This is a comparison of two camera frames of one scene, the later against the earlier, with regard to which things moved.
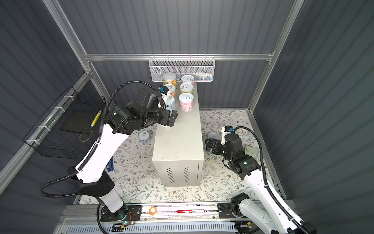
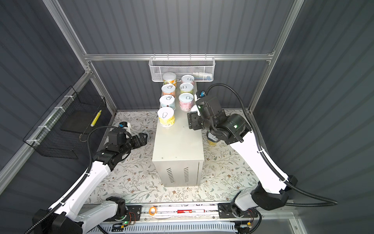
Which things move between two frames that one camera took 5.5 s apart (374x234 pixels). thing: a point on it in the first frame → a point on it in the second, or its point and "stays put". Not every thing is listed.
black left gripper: (165, 120) → (138, 144)
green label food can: (186, 87) stays put
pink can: (186, 101) stays put
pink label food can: (187, 78) stays put
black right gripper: (217, 143) → (192, 117)
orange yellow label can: (169, 78) stays put
